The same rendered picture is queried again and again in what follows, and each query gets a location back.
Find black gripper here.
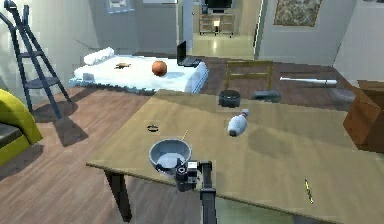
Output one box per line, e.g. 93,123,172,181
174,158,195,193

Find grey mixing bowl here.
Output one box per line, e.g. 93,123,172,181
148,138,193,175

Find white bed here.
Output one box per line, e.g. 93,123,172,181
68,54,210,95

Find white bowling pin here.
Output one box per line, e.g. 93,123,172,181
227,108,250,137

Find black round pot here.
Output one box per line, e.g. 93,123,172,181
218,89,242,109

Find olive wooden table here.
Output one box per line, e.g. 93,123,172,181
85,88,384,224

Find orange basketball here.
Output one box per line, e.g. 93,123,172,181
151,60,168,77

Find black laptop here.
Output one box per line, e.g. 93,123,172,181
176,40,203,68

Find dark grey flat box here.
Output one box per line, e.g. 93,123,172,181
250,89,282,104

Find olive wooden chair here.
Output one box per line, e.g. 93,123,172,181
224,60,274,92

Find white pillow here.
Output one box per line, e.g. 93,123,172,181
83,46,116,66

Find yellow black pen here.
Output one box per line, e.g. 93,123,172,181
303,178,315,205

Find grey room door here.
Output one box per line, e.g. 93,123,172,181
181,0,195,56

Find wooden television stand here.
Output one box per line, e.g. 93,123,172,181
198,12,236,36

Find white baseball bat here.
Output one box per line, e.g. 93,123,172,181
279,76,338,86

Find black television set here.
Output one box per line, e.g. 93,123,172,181
204,0,233,10

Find yellow green armchair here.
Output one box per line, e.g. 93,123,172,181
0,88,44,167

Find dark blue step ladder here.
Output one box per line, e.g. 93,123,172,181
0,0,73,120

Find brown cardboard box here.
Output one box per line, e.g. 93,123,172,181
342,79,384,154

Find floral framed wall picture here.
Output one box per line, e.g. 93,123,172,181
273,0,323,28

